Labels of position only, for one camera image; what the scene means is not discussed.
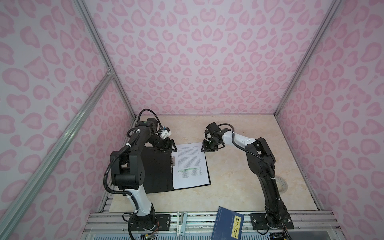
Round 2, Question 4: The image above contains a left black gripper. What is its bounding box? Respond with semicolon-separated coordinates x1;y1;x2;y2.
148;135;177;153

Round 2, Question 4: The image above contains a white black file folder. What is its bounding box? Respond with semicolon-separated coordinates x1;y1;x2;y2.
139;142;212;194

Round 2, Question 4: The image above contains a printed paper sheet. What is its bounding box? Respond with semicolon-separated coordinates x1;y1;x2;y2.
173;143;211;190

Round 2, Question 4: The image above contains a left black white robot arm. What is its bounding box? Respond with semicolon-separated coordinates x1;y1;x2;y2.
104;118;177;234

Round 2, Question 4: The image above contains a metal folder clip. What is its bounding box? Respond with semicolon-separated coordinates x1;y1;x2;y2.
172;155;177;174

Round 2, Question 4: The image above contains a clear tape roll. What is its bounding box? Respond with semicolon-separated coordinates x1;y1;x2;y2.
275;176;289;194

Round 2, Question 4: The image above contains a blue book yellow label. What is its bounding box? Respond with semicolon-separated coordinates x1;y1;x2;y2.
211;207;245;240

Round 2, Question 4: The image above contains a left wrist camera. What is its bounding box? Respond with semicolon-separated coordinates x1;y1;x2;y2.
159;127;172;140

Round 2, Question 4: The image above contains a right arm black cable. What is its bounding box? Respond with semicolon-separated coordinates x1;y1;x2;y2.
217;122;293;240

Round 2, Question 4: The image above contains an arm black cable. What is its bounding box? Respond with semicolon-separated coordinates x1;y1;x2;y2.
102;108;163;240
217;122;293;240

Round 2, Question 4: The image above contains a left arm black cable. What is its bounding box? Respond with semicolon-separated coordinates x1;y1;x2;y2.
102;108;163;240

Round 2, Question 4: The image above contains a left aluminium corner post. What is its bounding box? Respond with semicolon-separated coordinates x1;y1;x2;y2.
73;0;136;120

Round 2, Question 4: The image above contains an aluminium corner post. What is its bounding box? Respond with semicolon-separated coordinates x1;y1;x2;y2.
274;0;345;118
73;0;136;120

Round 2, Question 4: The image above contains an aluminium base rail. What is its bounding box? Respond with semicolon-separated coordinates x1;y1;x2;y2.
81;211;345;240

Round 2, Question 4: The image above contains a right aluminium corner post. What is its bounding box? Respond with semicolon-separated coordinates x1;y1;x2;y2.
274;0;345;118

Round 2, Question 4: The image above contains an aluminium diagonal frame bar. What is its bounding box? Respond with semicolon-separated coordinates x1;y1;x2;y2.
1;73;114;240

